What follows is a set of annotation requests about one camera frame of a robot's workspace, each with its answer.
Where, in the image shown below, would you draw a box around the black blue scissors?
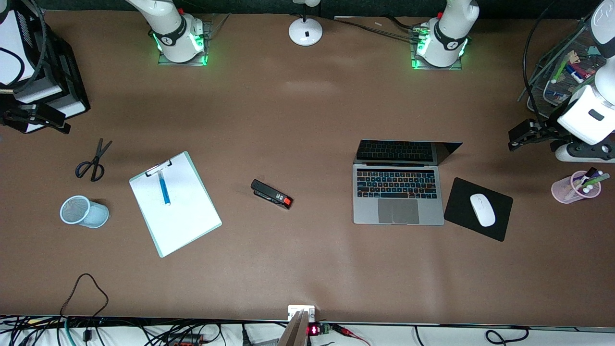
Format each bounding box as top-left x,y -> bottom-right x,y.
75,138 -> 113,182

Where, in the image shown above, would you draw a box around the silver laptop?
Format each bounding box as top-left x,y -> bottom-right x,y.
352,139 -> 463,226

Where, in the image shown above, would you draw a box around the black table cable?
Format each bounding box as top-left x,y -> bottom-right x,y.
333,16 -> 423,41

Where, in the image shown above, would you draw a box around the white paper stack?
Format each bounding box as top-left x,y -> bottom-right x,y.
0,23 -> 25,86
12,74 -> 64,104
26,95 -> 90,134

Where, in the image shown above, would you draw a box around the black mouse pad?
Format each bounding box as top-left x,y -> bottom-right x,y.
443,177 -> 514,242

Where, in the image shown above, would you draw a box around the black stapler red end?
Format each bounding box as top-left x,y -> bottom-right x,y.
250,179 -> 294,210

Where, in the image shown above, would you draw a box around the white mounting bracket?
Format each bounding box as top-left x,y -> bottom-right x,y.
287,305 -> 316,321

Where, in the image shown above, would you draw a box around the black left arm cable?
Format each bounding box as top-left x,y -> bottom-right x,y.
522,0 -> 560,126

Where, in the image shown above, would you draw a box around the white computer mouse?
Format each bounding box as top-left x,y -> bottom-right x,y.
469,193 -> 496,227

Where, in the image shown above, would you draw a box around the black wire mesh organizer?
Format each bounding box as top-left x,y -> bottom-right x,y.
517,17 -> 615,118

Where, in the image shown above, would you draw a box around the black purple marker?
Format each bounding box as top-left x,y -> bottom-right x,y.
576,167 -> 599,189

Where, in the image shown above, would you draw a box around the white round lamp base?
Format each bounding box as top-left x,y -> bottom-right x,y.
288,0 -> 323,47

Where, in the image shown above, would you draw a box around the green highlighter pen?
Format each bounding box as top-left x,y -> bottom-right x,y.
583,173 -> 611,189

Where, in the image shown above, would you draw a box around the light blue mesh cup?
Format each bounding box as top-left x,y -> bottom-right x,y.
60,195 -> 110,229

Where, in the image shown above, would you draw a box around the green marker white tip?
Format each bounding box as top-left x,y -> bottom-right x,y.
551,50 -> 572,84

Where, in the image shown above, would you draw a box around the mint green clipboard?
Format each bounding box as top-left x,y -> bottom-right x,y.
129,151 -> 223,259

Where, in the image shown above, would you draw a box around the grey camera mount beam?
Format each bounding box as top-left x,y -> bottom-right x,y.
278,309 -> 310,346

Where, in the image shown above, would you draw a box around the black stacked letter tray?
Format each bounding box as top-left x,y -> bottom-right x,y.
0,10 -> 91,134

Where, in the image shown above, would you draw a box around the white paper sheet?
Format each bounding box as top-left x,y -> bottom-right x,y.
130,154 -> 221,256

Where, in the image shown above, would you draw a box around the braided brown cable loop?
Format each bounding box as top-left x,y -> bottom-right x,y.
60,273 -> 109,318

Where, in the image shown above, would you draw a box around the pink translucent pen cup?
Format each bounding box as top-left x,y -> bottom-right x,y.
551,171 -> 602,205

